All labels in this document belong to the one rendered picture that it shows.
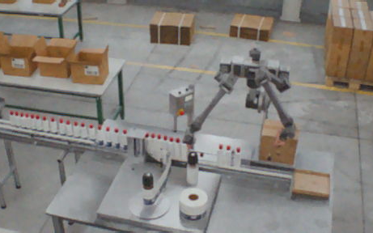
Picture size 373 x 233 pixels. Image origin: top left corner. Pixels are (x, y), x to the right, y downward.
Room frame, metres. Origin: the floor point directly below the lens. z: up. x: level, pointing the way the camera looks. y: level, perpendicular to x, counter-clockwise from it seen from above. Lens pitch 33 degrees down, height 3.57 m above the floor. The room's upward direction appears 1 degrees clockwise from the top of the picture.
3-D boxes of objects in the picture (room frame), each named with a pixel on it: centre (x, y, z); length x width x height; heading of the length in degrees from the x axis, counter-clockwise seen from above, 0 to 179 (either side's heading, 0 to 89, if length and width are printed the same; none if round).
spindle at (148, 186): (2.86, 0.27, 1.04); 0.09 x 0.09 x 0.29
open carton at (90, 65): (4.94, 1.04, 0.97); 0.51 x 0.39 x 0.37; 173
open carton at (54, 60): (5.07, 1.43, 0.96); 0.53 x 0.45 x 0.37; 169
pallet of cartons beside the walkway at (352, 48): (6.71, -2.41, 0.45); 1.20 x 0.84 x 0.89; 169
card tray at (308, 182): (3.17, -1.01, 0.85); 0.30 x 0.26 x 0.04; 76
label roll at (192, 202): (2.80, -0.05, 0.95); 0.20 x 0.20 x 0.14
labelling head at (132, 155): (3.41, 0.40, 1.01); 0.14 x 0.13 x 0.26; 76
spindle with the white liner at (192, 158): (3.11, -0.05, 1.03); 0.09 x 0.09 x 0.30
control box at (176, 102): (3.51, 0.05, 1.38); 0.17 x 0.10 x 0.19; 132
